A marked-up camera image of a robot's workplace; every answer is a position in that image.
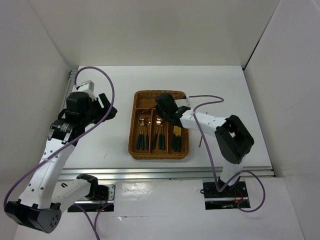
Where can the gold spoon pile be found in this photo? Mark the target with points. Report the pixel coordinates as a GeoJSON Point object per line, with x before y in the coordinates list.
{"type": "Point", "coordinates": [142, 137]}

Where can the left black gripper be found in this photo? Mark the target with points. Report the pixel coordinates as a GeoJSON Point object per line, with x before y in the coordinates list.
{"type": "Point", "coordinates": [103, 111]}

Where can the gold knife pile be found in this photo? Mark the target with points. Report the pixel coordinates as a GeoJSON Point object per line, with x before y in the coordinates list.
{"type": "Point", "coordinates": [174, 136]}
{"type": "Point", "coordinates": [176, 139]}

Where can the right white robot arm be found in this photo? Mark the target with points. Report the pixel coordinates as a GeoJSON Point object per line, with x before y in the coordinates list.
{"type": "Point", "coordinates": [233, 138]}

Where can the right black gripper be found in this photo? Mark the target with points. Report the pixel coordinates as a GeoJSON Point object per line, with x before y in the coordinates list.
{"type": "Point", "coordinates": [160, 112]}

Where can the aluminium table front rail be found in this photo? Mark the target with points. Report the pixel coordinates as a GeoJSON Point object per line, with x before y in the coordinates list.
{"type": "Point", "coordinates": [140, 174]}

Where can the aluminium left side rail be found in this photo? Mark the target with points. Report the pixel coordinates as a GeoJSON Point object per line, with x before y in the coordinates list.
{"type": "Point", "coordinates": [70, 84]}

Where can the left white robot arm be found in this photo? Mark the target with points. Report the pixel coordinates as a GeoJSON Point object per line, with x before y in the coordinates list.
{"type": "Point", "coordinates": [42, 203]}

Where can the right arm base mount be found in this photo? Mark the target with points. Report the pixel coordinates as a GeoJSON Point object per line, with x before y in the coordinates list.
{"type": "Point", "coordinates": [228, 199]}

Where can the gold spoon green handle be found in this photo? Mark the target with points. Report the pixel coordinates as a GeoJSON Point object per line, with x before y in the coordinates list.
{"type": "Point", "coordinates": [147, 122]}
{"type": "Point", "coordinates": [138, 141]}

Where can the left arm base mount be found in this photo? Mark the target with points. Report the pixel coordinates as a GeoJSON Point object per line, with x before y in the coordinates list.
{"type": "Point", "coordinates": [99, 198]}

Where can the brown wicker cutlery tray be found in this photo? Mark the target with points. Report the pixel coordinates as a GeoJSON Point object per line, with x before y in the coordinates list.
{"type": "Point", "coordinates": [145, 99]}

